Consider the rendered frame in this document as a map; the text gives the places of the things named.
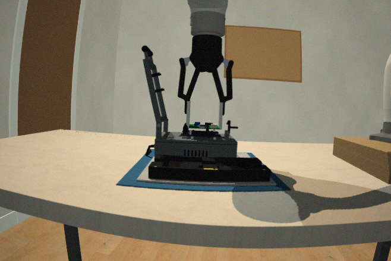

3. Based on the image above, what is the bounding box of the green circuit board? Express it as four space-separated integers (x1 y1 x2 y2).
189 122 220 130

